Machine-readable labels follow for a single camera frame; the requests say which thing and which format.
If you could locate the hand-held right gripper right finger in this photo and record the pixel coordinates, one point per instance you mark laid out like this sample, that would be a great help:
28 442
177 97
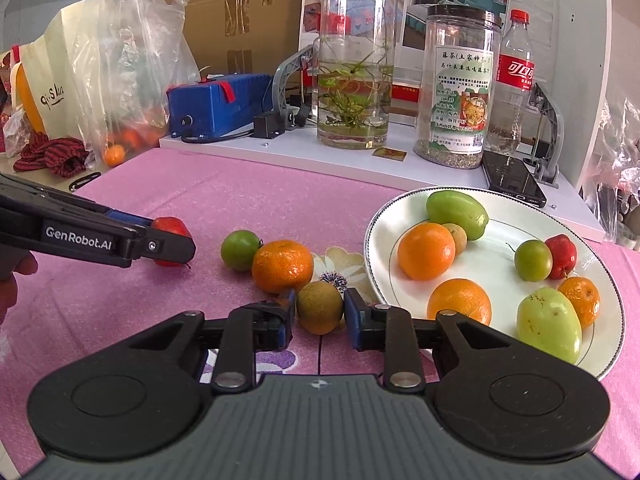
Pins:
352 317

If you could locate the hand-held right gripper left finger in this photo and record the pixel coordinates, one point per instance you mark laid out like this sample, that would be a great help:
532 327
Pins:
287 312

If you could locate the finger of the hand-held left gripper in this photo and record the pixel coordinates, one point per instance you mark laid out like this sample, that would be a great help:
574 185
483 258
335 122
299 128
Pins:
127 218
165 247

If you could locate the small red fruit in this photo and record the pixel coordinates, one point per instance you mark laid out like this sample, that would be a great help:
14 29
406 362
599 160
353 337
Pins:
172 227

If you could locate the brownish green jujube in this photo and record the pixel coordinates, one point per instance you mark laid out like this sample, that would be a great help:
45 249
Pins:
320 307

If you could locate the ridged mandarin orange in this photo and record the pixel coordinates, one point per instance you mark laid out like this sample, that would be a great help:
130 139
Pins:
282 266

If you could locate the small round green jujube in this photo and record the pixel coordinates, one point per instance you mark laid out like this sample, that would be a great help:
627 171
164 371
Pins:
240 250

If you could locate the large orange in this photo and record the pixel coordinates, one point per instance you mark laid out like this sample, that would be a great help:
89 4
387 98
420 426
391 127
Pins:
426 251

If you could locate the small brownish jujube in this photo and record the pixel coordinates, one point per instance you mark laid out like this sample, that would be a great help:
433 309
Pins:
460 240

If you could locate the light green oval jujube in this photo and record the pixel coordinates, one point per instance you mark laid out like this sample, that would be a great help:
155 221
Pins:
456 212

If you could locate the white plate with dark rim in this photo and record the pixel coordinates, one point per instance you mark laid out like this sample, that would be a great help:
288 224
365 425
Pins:
495 270

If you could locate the dark green round jujube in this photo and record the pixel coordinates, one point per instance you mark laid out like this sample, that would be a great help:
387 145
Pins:
533 260

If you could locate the large green oval jujube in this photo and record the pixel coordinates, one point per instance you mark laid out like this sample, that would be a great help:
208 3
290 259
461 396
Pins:
549 325

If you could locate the small orange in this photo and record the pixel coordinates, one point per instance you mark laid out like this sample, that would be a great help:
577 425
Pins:
580 300

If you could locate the person's left hand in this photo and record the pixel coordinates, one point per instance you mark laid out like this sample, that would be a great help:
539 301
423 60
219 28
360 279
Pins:
7 295

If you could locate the black clip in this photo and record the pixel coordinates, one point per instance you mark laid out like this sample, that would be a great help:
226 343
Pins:
85 181

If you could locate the pink floral tablecloth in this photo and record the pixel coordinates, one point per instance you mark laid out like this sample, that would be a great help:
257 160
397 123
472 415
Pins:
150 310

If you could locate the small bagged mandarin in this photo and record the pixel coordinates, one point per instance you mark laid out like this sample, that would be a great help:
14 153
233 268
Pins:
114 155

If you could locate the red and black knitted cloth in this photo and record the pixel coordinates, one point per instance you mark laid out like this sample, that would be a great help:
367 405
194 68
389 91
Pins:
50 155

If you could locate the blue plastic box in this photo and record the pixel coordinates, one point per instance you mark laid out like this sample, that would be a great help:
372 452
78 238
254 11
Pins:
215 105

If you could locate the white board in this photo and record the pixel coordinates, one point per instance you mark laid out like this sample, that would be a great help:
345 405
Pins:
300 155

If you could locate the clear plastic bag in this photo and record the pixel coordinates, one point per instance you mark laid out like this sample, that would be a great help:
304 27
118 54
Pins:
130 60

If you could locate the white tote bag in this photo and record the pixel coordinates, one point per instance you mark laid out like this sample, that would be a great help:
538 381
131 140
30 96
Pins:
55 75

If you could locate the black power adapter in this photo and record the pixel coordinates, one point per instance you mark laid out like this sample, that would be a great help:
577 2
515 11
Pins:
267 126

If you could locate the small printed card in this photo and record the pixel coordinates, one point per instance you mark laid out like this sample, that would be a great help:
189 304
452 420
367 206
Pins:
389 154

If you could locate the tall glass vase with plant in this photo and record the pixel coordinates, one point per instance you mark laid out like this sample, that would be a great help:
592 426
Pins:
350 125

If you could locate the grey metal lever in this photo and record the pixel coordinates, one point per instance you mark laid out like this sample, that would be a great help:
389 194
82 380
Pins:
285 75
550 125

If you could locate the black smartphone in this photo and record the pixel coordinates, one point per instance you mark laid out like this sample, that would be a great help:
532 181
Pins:
510 177

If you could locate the cardboard box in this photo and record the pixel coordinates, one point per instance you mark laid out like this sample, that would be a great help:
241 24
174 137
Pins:
250 10

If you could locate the labelled clear plastic jar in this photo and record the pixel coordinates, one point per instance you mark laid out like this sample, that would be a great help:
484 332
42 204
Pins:
460 100

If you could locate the red-capped clear bottle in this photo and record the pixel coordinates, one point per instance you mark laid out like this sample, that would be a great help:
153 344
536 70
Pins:
340 22

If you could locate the red-label cola bottle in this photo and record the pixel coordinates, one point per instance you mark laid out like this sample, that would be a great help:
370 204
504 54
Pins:
520 70

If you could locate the crumpled clear plastic bags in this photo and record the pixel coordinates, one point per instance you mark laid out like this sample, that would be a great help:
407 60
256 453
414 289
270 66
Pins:
620 175

